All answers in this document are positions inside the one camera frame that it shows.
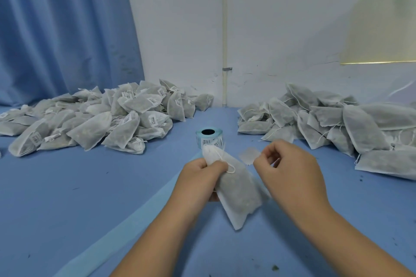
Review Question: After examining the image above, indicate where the person's right forearm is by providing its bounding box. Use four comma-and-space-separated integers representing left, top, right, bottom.
304, 205, 413, 277

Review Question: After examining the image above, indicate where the pile of unlabelled herb bags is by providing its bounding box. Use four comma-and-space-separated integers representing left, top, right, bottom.
237, 83, 416, 181

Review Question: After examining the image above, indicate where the pile of labelled herb bags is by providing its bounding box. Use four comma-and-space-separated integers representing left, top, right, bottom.
0, 79, 215, 158

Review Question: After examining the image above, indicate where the person's right hand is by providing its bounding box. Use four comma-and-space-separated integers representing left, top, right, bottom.
253, 140, 334, 224

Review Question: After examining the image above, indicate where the white wall pipe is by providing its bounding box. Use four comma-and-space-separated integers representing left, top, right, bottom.
221, 0, 230, 107

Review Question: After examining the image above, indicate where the blue curtain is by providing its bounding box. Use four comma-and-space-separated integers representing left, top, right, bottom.
0, 0, 145, 107

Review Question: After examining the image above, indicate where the person's left hand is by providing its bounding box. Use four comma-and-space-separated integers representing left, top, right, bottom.
169, 157, 230, 221

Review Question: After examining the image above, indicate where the person's left forearm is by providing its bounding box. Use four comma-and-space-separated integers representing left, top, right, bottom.
110, 203, 199, 277

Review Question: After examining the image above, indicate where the white sachet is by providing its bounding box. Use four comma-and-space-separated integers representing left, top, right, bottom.
201, 144, 269, 231

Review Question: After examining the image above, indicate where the blue label roll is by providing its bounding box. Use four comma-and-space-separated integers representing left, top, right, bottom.
53, 127, 225, 277

